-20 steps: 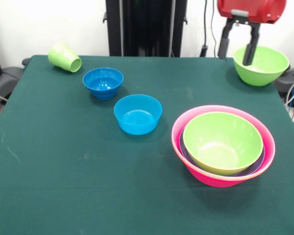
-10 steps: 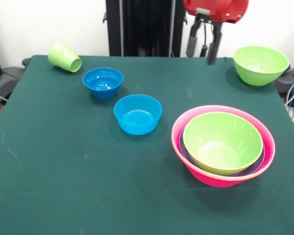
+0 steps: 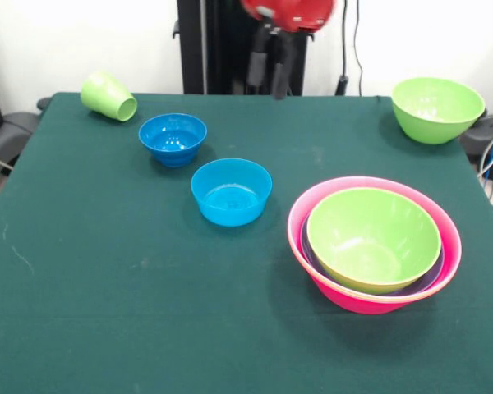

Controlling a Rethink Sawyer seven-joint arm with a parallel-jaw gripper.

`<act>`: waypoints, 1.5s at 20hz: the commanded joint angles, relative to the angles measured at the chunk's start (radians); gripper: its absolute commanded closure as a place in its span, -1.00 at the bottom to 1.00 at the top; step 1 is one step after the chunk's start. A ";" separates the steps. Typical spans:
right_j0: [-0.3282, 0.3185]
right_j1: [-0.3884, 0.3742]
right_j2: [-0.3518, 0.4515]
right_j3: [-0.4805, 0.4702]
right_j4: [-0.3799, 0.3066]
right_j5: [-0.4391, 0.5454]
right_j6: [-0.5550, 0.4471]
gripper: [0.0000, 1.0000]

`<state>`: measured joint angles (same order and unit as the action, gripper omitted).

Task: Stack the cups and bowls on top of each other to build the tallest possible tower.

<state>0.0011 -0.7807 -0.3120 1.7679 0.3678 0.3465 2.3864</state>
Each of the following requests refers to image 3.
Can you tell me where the purple plastic bowl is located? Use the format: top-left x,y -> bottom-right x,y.
300,221 -> 446,297

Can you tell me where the black pedestal leg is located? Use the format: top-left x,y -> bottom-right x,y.
459,114 -> 493,181
0,96 -> 53,165

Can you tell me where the light blue plastic bowl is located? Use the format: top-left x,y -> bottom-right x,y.
190,158 -> 273,227

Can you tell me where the green plastic bowl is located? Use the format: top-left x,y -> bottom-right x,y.
390,76 -> 486,145
306,187 -> 443,295

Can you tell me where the green plastic cup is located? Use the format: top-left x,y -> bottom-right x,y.
80,70 -> 139,122

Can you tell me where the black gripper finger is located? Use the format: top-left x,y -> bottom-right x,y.
270,32 -> 293,100
247,26 -> 269,88

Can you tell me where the black wall cable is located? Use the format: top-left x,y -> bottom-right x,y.
334,0 -> 363,98

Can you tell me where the pink plastic bowl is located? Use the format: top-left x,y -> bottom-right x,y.
314,270 -> 412,315
287,175 -> 463,303

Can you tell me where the dark green table cloth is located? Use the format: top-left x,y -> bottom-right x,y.
0,92 -> 493,394

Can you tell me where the dark blue plastic bowl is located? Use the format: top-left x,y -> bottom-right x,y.
138,112 -> 208,167

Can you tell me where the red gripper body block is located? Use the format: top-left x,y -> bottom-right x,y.
242,0 -> 338,34

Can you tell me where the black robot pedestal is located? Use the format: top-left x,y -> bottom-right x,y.
172,0 -> 316,96

